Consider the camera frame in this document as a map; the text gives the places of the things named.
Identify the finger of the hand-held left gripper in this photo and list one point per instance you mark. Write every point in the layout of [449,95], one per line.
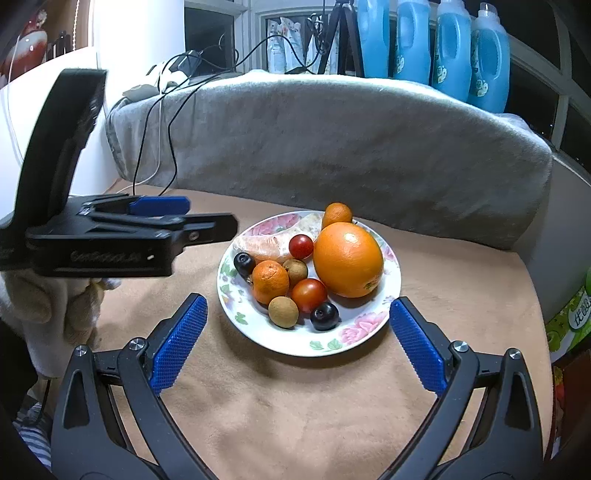
[207,228]
[159,205]

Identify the white floral plate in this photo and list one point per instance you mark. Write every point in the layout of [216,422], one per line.
[277,341]

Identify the grey blanket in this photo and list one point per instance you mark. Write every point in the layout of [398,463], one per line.
[369,152]

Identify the red carton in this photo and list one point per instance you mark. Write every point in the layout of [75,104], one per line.
[565,392]

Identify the black tripod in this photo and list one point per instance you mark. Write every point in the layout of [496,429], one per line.
[341,18]

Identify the large orange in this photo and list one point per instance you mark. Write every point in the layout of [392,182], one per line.
[348,258]

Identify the red vase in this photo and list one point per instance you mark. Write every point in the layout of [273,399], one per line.
[30,41]

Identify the small cherry tomato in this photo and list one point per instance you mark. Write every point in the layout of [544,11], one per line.
[301,246]

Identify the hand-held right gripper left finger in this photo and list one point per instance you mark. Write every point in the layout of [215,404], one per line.
[180,341]

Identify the brown longan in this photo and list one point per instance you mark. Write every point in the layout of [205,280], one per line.
[283,312]
[295,272]

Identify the orange peeled pomelo segment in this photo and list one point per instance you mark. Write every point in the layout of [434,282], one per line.
[265,247]

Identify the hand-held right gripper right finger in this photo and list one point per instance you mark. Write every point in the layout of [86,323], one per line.
[418,346]

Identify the blue detergent bottle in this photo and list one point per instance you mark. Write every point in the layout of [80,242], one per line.
[489,64]
[413,41]
[452,55]
[374,41]

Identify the black power adapter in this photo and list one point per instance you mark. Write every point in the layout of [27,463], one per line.
[189,62]

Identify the white charger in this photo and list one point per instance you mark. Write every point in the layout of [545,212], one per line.
[161,76]

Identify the large cherry tomato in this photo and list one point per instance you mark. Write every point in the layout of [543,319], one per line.
[308,295]

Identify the person's left hand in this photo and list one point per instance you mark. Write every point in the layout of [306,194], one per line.
[46,314]

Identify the striped clothing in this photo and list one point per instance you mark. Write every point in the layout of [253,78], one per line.
[34,438]

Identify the green carton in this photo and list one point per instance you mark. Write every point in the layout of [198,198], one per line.
[570,318]

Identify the printed refill pouch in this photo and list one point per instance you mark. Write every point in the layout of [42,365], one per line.
[296,44]
[278,46]
[314,44]

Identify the dark bottle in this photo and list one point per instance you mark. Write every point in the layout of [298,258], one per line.
[60,46]

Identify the small tangerine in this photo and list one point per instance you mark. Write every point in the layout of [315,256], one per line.
[337,214]
[270,281]

